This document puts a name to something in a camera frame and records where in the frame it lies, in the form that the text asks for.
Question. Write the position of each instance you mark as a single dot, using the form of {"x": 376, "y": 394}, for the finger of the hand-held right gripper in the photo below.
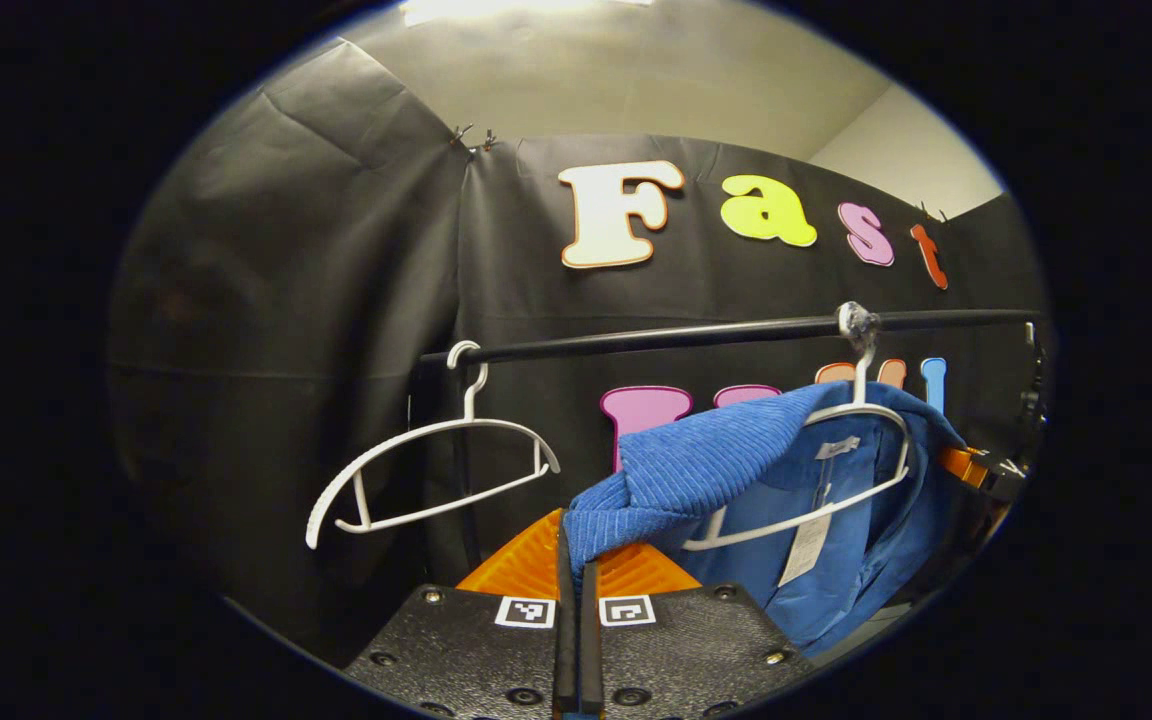
{"x": 996, "y": 475}

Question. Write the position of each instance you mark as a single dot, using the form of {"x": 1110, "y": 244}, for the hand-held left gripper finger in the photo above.
{"x": 566, "y": 650}
{"x": 590, "y": 650}

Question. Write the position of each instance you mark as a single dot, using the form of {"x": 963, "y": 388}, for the white hanger with taped hook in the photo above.
{"x": 861, "y": 375}

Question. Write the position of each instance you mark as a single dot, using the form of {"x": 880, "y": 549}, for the white plastic hanger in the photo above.
{"x": 436, "y": 430}

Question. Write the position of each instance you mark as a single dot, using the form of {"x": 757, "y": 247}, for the black metal clothes rack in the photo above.
{"x": 686, "y": 337}

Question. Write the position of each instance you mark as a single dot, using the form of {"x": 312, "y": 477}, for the black backdrop cloth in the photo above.
{"x": 336, "y": 300}

